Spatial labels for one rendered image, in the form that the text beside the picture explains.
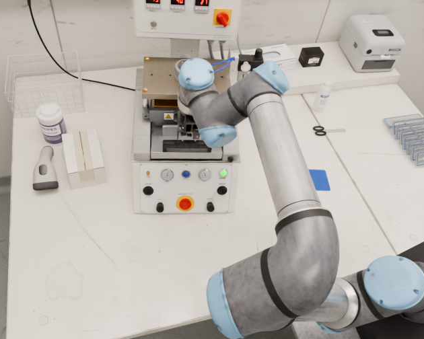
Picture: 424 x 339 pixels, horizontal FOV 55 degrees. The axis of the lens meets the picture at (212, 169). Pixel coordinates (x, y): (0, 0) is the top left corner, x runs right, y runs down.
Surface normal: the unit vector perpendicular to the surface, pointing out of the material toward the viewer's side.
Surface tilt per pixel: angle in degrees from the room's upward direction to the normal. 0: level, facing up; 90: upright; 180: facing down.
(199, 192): 65
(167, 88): 0
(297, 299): 58
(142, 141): 41
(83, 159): 1
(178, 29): 90
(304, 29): 90
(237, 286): 46
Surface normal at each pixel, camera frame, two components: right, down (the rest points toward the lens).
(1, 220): 0.09, -0.63
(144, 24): 0.07, 0.78
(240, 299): -0.55, -0.09
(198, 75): 0.11, -0.32
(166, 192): 0.11, 0.44
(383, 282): -0.53, -0.39
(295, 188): -0.22, -0.52
